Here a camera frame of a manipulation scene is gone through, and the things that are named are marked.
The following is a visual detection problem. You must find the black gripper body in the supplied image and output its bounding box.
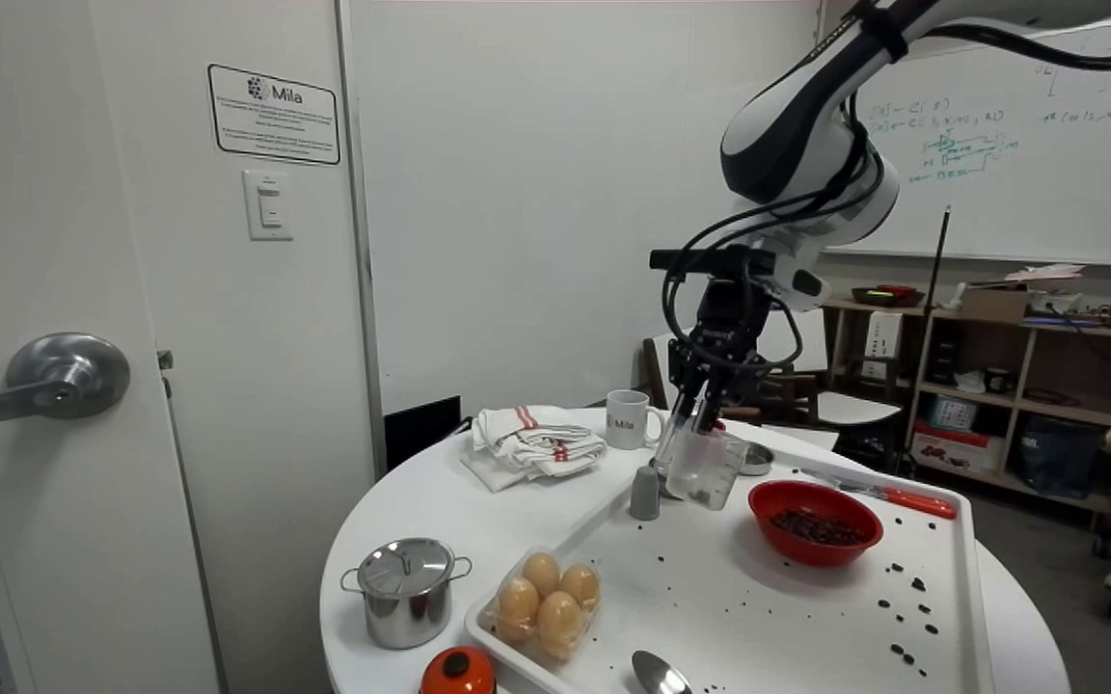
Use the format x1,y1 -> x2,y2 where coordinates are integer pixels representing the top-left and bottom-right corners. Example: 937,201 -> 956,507
687,270 -> 778,376

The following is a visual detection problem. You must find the clear plastic measuring cup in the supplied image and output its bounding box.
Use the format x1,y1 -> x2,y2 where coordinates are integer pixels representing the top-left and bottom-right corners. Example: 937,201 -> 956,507
651,408 -> 756,518

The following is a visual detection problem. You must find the red bowl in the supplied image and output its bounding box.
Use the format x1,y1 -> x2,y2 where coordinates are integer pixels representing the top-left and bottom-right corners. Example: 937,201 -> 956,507
745,476 -> 889,576

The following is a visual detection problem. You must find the white mug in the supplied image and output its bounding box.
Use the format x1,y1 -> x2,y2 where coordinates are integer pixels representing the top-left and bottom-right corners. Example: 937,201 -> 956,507
600,385 -> 672,455

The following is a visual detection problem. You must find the white flat board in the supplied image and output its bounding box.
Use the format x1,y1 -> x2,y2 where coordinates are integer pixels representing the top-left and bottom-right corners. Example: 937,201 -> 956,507
814,389 -> 906,434

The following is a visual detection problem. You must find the large coffee bean heap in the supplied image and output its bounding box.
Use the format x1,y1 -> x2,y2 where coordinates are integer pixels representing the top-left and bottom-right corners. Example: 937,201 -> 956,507
774,509 -> 863,549

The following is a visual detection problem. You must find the white towel with red stripe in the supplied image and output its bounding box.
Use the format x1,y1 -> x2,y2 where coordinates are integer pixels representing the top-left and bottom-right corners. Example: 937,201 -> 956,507
459,400 -> 614,499

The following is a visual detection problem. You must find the thin black pole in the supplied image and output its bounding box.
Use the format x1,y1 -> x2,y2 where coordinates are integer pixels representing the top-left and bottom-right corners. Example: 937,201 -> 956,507
920,207 -> 956,389

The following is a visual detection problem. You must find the red and white box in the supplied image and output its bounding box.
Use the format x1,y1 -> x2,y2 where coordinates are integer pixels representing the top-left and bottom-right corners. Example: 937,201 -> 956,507
906,422 -> 1005,482

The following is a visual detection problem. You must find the packet of bread rolls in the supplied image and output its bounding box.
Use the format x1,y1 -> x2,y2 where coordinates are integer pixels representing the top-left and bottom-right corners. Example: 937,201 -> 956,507
485,549 -> 606,671

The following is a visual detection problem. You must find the cardboard box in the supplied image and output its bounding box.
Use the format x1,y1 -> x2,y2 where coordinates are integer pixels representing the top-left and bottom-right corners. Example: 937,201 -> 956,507
949,277 -> 1037,328

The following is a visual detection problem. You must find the black box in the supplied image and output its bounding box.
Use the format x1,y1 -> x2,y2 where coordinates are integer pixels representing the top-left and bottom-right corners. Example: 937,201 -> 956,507
380,394 -> 466,476

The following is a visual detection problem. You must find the whiteboard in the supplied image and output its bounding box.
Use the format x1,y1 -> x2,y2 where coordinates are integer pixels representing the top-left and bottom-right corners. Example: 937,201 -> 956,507
821,7 -> 1111,273

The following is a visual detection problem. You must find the wooden shelf unit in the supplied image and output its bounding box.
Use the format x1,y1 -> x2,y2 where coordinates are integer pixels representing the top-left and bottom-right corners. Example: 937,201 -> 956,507
821,299 -> 1111,522

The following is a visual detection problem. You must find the small metal pot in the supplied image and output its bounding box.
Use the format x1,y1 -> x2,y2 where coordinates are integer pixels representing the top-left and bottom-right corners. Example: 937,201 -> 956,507
337,531 -> 477,657

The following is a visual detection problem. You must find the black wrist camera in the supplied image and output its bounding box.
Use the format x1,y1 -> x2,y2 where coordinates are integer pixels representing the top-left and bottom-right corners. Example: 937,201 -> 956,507
645,243 -> 778,277

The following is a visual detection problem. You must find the orange-handled steel spoon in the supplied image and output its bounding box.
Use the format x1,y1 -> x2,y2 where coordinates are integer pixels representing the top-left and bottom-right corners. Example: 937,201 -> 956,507
627,647 -> 701,694

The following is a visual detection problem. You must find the white light switch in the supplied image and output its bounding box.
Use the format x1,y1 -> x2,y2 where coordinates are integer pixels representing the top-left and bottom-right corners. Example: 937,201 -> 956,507
241,166 -> 299,246

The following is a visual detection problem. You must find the white wall sign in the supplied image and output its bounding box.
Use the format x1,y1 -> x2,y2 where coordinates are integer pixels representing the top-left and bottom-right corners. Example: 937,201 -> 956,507
204,58 -> 342,171

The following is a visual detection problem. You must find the silver door handle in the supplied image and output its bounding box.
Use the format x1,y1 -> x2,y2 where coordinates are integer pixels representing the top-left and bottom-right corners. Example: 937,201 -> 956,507
0,328 -> 134,436

